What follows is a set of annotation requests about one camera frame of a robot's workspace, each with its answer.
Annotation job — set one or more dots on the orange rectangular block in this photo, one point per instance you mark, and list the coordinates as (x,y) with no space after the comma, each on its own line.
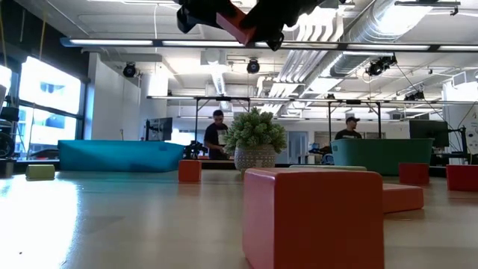
(403,198)

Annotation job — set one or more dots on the green rectangular block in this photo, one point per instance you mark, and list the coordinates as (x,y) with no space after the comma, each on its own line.
(40,172)

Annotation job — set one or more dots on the black track light cluster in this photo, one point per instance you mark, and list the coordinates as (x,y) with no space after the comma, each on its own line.
(381,65)

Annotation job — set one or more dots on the black computer monitor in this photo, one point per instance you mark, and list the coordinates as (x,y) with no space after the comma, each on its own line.
(428,132)
(158,129)

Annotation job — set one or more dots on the person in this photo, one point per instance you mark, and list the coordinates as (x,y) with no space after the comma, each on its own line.
(349,132)
(214,138)

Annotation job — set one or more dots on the black background rig frame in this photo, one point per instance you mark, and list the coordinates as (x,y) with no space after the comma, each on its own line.
(196,119)
(329,119)

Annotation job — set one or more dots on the small red block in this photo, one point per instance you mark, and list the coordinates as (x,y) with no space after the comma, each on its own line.
(413,173)

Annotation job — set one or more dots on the blue plastic bin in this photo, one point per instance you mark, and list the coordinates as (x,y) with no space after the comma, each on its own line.
(119,155)

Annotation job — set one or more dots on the silver ventilation duct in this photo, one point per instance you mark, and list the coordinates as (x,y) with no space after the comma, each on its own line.
(373,33)

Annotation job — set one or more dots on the black aluminium table frame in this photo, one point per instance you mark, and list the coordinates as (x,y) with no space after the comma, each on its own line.
(437,171)

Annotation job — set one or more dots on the black ceiling spotlight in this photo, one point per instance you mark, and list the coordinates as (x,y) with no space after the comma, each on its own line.
(128,70)
(253,66)

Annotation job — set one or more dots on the large bright window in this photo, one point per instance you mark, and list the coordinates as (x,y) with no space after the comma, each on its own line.
(48,89)

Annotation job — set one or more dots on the red rectangular block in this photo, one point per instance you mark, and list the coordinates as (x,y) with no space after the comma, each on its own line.
(463,178)
(233,24)

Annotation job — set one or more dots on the teal plastic bin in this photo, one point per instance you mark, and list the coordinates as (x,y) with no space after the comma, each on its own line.
(373,155)

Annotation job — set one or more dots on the long linear light fixture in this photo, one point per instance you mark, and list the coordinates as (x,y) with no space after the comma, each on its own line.
(112,42)

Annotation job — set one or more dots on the orange cube block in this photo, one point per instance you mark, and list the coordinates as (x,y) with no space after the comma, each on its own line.
(313,224)
(189,171)

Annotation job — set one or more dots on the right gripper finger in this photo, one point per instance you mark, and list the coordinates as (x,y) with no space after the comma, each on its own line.
(269,18)
(198,15)

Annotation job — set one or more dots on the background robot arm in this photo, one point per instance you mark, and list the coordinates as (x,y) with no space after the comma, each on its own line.
(195,149)

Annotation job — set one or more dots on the green potted artificial plant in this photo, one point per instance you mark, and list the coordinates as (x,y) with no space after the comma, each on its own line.
(254,130)

